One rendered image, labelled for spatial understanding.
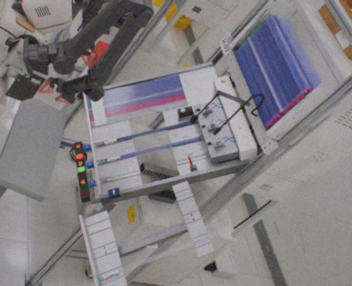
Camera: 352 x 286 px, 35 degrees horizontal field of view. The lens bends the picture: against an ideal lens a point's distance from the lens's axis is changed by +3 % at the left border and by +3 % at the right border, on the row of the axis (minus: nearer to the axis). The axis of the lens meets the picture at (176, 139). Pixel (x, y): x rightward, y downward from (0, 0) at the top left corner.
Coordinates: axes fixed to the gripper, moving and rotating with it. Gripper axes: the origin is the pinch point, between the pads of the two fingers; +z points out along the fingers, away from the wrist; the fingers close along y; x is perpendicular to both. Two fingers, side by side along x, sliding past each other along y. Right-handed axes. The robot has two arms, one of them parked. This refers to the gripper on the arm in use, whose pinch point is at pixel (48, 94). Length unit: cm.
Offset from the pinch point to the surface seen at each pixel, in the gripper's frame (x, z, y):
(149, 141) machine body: 13, 9, 97
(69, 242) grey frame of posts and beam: -48, 30, 50
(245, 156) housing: -23, -58, 67
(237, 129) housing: -9, -57, 65
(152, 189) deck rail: -33, -16, 52
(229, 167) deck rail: -27, -50, 65
